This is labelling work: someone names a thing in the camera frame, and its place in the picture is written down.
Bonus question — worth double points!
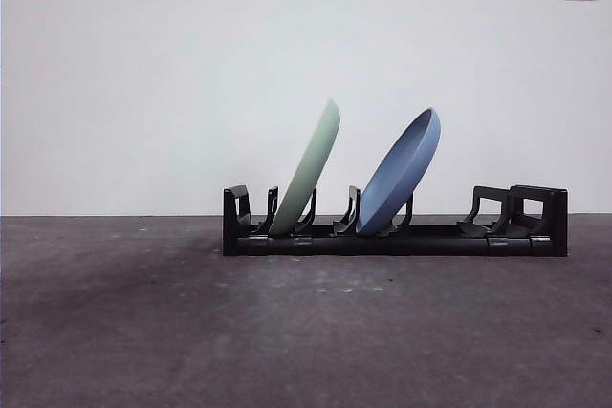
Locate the green round plate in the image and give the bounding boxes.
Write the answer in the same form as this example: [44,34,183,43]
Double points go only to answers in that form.
[267,97,341,237]

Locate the black plastic plate rack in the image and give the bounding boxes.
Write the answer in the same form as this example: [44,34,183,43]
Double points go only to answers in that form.
[222,183,570,258]

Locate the blue round plate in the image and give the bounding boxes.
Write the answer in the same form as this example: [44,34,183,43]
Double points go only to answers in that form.
[354,107,442,237]

